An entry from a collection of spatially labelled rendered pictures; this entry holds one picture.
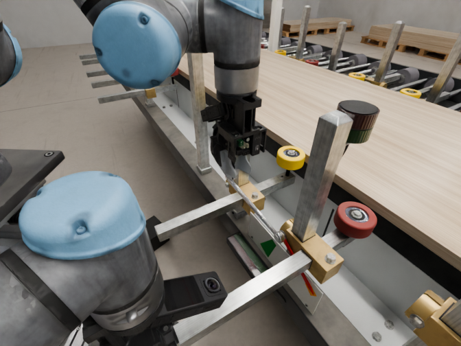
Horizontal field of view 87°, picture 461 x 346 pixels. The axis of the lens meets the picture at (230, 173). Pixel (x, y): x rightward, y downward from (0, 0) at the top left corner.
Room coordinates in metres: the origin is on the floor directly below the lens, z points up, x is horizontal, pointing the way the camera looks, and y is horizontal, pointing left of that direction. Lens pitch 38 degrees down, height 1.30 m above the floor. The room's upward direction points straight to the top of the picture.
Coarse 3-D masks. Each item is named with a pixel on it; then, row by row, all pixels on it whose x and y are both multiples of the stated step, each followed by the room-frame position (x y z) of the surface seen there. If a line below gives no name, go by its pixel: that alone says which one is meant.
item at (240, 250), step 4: (232, 236) 0.45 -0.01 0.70; (232, 240) 0.44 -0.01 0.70; (236, 240) 0.44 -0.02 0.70; (236, 244) 0.42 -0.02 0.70; (236, 248) 0.41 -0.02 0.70; (240, 248) 0.41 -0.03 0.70; (240, 252) 0.40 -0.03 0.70; (244, 252) 0.40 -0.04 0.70; (244, 256) 0.38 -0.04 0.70; (244, 260) 0.37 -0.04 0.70; (248, 260) 0.37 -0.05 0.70; (248, 264) 0.36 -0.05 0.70; (252, 264) 0.36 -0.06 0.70; (252, 268) 0.35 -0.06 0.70; (256, 268) 0.35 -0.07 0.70; (252, 272) 0.34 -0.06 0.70; (256, 272) 0.34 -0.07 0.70; (256, 276) 0.33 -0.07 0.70
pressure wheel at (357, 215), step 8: (344, 208) 0.37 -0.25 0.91; (352, 208) 0.37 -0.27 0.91; (360, 208) 0.37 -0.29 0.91; (368, 208) 0.37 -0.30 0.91; (336, 216) 0.36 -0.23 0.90; (344, 216) 0.35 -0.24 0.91; (352, 216) 0.35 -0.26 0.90; (360, 216) 0.35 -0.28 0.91; (368, 216) 0.35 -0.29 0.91; (336, 224) 0.35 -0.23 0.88; (344, 224) 0.33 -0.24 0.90; (352, 224) 0.33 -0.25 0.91; (360, 224) 0.33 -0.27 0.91; (368, 224) 0.33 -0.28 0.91; (344, 232) 0.33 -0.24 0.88; (352, 232) 0.32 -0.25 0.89; (360, 232) 0.32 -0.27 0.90; (368, 232) 0.32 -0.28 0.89
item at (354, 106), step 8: (344, 104) 0.36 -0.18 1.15; (352, 104) 0.36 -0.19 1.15; (360, 104) 0.36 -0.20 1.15; (368, 104) 0.36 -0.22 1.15; (352, 112) 0.34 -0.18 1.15; (360, 112) 0.34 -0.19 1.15; (368, 112) 0.34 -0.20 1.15; (376, 112) 0.34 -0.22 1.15; (352, 128) 0.33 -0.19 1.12; (344, 152) 0.36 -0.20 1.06
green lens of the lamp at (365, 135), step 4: (372, 128) 0.34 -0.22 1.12; (352, 132) 0.33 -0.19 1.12; (356, 132) 0.33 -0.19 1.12; (360, 132) 0.33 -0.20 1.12; (364, 132) 0.33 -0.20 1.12; (368, 132) 0.33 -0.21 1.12; (348, 136) 0.33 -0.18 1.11; (352, 136) 0.33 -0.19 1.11; (356, 136) 0.33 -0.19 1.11; (360, 136) 0.33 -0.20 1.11; (364, 136) 0.33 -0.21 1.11; (368, 136) 0.33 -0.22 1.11; (348, 140) 0.33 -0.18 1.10; (352, 140) 0.33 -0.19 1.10; (356, 140) 0.33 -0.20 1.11; (360, 140) 0.33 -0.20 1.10; (364, 140) 0.33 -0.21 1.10
